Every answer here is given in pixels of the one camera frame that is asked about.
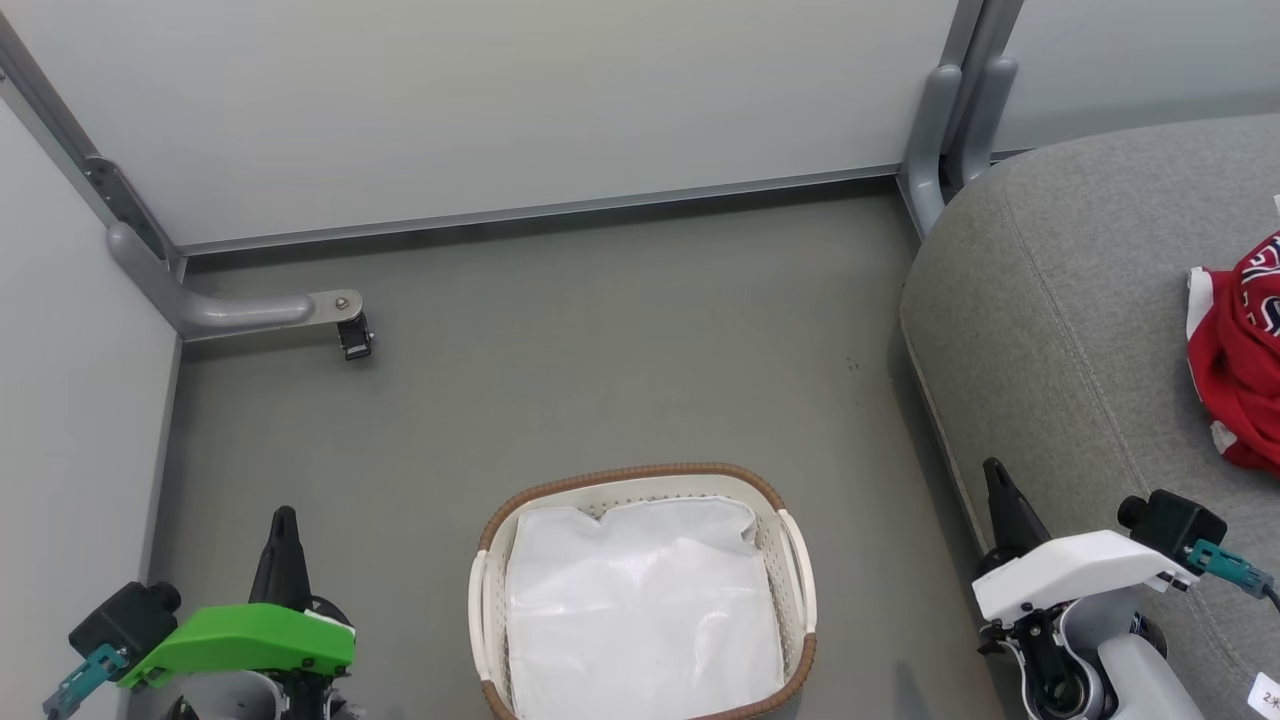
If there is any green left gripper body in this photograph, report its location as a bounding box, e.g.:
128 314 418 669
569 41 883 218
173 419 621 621
117 602 358 692

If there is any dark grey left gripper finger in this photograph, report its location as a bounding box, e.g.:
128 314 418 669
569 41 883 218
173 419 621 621
247 505 314 608

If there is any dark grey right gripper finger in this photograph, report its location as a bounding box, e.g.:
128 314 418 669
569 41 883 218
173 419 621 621
977 457 1053 580

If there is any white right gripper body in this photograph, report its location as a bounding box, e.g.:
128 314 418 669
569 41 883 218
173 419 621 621
971 529 1201 624

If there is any plain red garment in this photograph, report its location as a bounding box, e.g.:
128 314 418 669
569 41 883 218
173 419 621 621
1185 265 1280 473

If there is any red jersey with print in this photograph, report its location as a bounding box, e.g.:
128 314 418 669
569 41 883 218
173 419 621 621
1238 231 1280 339

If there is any white basket liner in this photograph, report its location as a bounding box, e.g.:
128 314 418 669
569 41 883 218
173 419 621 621
505 496 786 720

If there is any cream basket with brown rim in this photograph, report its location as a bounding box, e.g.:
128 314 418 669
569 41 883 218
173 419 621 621
467 461 819 720

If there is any grey fabric sofa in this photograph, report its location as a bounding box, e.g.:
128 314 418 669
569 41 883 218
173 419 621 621
899 114 1280 720

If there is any black caster wheel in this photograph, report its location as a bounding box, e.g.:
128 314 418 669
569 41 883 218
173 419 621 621
337 312 375 362

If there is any grey double partition foot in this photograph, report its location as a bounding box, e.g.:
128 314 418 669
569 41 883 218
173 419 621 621
897 0 1027 239

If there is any black cable with teal plug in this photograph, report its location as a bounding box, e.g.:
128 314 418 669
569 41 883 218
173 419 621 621
41 644 132 720
1187 539 1280 613

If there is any grey partition foot with bracket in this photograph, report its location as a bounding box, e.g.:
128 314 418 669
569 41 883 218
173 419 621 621
82 153 365 341

